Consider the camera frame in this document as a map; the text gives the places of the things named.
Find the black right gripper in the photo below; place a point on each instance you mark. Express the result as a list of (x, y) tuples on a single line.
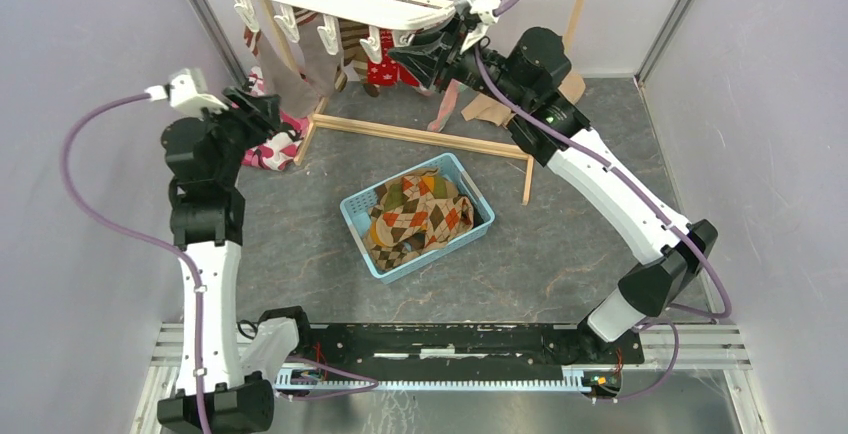
[(425, 60)]

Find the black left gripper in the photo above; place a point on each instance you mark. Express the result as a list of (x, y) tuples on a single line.
[(258, 114)]

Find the orange white striped beige sock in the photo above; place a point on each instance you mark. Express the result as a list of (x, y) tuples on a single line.
[(320, 67)]

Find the white plastic clip hanger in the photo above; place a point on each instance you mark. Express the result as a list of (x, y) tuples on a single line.
[(400, 18)]

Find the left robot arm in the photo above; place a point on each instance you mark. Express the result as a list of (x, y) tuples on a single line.
[(220, 389)]

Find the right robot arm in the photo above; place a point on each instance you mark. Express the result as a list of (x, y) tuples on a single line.
[(670, 250)]

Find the pink sock with green print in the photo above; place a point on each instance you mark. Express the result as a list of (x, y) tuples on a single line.
[(447, 106)]

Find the pink camouflage cloth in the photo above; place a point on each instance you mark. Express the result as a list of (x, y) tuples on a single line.
[(278, 151)]

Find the red snowflake sock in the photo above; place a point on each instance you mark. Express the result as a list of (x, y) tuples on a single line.
[(388, 72)]

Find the beige crumpled cloth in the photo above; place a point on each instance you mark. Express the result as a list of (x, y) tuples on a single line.
[(486, 109)]

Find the brown cream striped sock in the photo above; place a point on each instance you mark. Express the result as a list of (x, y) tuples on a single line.
[(354, 56)]

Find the light blue plastic basket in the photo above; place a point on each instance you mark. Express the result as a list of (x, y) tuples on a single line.
[(356, 208)]

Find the argyle patterned sock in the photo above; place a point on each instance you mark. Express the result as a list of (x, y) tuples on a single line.
[(415, 213)]

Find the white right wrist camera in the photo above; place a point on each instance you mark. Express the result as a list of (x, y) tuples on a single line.
[(478, 0)]

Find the wooden hanger stand frame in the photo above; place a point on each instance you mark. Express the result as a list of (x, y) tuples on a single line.
[(320, 120)]

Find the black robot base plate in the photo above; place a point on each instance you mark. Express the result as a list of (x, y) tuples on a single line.
[(458, 357)]

